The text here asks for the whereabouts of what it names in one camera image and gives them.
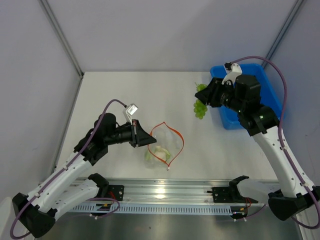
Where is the green grape bunch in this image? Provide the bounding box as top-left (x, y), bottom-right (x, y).
top-left (193, 83), bottom-right (208, 120)

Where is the aluminium extrusion rail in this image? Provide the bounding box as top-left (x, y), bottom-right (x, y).
top-left (57, 178), bottom-right (283, 207)

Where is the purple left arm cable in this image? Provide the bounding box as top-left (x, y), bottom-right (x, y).
top-left (9, 99), bottom-right (128, 238)

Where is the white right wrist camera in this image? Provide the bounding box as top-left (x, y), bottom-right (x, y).
top-left (222, 62), bottom-right (243, 85)

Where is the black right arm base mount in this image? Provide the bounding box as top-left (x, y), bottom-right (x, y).
top-left (206, 175), bottom-right (258, 204)

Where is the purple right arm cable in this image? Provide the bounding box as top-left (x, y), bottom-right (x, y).
top-left (231, 55), bottom-right (320, 230)

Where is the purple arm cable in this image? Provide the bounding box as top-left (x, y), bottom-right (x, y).
top-left (9, 99), bottom-right (128, 238)
top-left (231, 55), bottom-right (320, 230)

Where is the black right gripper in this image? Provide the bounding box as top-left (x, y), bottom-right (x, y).
top-left (194, 77), bottom-right (245, 115)

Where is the clear zip bag orange zipper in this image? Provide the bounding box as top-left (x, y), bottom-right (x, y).
top-left (144, 121), bottom-right (185, 172)

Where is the blue plastic bin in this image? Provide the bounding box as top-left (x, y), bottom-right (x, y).
top-left (218, 63), bottom-right (282, 130)

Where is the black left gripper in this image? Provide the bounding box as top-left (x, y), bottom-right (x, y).
top-left (105, 119), bottom-right (157, 147)

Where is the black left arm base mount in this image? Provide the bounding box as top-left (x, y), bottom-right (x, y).
top-left (88, 173), bottom-right (125, 201)

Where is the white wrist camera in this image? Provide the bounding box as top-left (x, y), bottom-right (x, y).
top-left (222, 62), bottom-right (243, 85)
top-left (123, 103), bottom-right (139, 124)

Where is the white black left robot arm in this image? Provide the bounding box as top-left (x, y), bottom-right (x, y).
top-left (12, 113), bottom-right (157, 238)

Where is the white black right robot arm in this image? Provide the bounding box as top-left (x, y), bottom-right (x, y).
top-left (194, 74), bottom-right (320, 221)

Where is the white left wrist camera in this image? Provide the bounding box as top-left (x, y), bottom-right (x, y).
top-left (123, 103), bottom-right (139, 124)

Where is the white slotted cable duct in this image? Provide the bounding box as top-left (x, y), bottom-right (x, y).
top-left (70, 202), bottom-right (233, 216)

